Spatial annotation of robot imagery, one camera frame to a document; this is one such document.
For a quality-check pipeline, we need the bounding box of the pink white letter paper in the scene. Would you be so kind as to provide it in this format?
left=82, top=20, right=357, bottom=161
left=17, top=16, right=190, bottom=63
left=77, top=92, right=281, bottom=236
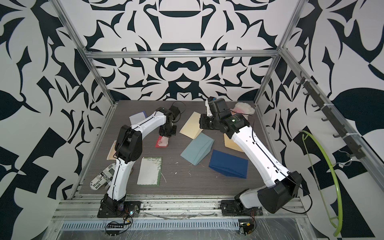
left=156, top=136, right=169, bottom=148

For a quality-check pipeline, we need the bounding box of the pale yellow envelope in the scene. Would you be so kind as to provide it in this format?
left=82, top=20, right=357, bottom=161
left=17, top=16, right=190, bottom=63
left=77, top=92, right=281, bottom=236
left=180, top=112, right=203, bottom=140

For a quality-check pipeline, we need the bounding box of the light blue envelope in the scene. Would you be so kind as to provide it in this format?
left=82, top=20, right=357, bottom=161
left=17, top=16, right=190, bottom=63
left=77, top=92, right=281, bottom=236
left=181, top=133, right=214, bottom=166

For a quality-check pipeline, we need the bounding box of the tan yellow envelope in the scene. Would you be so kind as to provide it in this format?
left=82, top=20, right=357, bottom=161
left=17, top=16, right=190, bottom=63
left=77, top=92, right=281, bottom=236
left=224, top=134, right=244, bottom=153

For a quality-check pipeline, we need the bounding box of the white green-bordered letter paper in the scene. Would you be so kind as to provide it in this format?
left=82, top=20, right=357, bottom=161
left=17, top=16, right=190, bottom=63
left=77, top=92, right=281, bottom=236
left=137, top=157, right=162, bottom=186

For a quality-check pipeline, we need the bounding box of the dark blue envelope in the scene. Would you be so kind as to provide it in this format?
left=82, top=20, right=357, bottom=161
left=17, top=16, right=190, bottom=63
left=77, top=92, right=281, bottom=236
left=209, top=150, right=248, bottom=179

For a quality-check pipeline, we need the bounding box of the cream letter paper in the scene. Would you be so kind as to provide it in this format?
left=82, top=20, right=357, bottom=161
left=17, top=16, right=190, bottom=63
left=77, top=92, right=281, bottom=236
left=107, top=141, right=117, bottom=161

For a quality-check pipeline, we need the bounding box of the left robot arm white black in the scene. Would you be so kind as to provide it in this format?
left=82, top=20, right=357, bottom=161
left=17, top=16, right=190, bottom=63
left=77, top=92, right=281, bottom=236
left=102, top=105, right=181, bottom=212

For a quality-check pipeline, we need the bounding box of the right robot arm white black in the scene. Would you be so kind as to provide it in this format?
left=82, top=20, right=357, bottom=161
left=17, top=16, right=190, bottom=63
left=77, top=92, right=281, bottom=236
left=199, top=97, right=303, bottom=214

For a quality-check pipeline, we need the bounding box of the white teddy bear pink shirt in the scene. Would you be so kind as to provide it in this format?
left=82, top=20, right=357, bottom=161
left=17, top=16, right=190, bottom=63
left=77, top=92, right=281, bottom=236
left=232, top=102, right=255, bottom=116

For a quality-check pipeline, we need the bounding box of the left black connector board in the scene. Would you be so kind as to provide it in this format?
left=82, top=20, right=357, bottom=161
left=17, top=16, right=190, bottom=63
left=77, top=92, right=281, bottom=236
left=105, top=221, right=132, bottom=237

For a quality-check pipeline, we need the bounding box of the black connector board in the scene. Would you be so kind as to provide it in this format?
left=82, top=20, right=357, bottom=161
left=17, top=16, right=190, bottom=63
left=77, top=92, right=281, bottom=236
left=105, top=221, right=132, bottom=237
left=238, top=222, right=256, bottom=236

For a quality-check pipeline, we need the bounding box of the right black connector board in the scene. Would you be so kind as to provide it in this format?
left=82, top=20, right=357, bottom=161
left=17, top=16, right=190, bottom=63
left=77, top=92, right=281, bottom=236
left=238, top=222, right=256, bottom=236

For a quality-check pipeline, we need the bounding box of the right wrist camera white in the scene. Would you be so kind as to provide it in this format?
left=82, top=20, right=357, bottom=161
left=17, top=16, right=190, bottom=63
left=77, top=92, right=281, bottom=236
left=205, top=98, right=212, bottom=117

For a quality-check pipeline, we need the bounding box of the black hook rack rail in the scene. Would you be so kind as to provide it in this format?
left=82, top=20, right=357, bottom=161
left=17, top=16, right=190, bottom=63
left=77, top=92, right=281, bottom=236
left=297, top=72, right=366, bottom=160

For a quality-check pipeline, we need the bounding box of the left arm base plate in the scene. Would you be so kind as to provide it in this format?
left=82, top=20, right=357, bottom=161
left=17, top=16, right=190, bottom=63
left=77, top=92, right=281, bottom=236
left=97, top=200, right=142, bottom=219

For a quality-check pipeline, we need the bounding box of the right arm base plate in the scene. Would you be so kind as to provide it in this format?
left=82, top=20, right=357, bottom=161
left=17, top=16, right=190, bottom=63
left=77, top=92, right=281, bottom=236
left=220, top=200, right=264, bottom=217

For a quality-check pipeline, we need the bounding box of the white cable duct strip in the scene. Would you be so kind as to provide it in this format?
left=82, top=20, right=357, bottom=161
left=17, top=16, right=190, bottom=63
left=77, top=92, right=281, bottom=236
left=61, top=219, right=240, bottom=231

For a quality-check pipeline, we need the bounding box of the green hose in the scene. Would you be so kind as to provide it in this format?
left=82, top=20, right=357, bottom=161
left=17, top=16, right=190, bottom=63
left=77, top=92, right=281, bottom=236
left=299, top=130, right=343, bottom=237

